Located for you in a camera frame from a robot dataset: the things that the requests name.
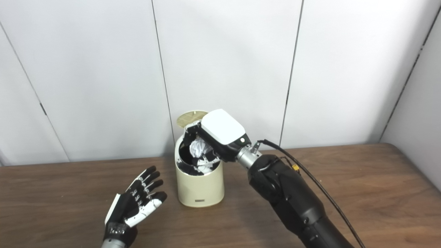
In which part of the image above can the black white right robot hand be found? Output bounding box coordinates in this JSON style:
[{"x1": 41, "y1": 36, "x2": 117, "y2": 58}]
[{"x1": 182, "y1": 109, "x2": 252, "y2": 173}]

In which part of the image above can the cream-colored cylindrical bin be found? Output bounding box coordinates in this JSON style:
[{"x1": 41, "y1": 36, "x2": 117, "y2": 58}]
[{"x1": 175, "y1": 110, "x2": 225, "y2": 208}]

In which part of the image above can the cream round bin lid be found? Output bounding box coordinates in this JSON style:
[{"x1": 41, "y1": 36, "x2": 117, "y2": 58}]
[{"x1": 177, "y1": 110, "x2": 209, "y2": 130}]

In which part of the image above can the white paper ball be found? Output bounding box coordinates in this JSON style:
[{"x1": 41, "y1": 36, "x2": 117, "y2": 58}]
[{"x1": 189, "y1": 138, "x2": 216, "y2": 159}]

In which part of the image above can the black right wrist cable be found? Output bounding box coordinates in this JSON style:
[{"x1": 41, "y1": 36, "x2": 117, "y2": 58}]
[{"x1": 257, "y1": 139, "x2": 366, "y2": 248}]

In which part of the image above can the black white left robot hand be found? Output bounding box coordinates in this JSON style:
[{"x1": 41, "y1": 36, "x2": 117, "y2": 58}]
[{"x1": 103, "y1": 166, "x2": 168, "y2": 247}]

